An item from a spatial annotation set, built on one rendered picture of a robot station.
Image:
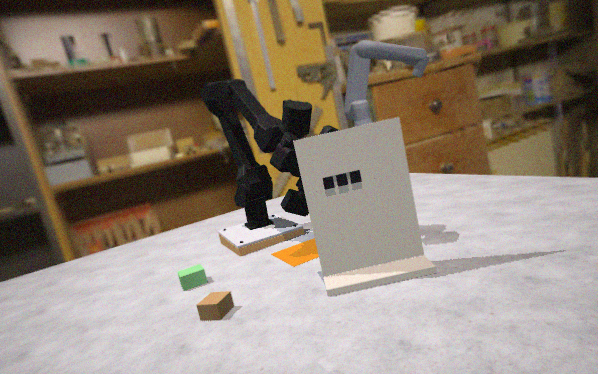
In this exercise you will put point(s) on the green rectangular block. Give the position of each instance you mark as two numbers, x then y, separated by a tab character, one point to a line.
192	277

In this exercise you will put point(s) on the orange square mat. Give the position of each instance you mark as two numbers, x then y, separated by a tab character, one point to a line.
299	253

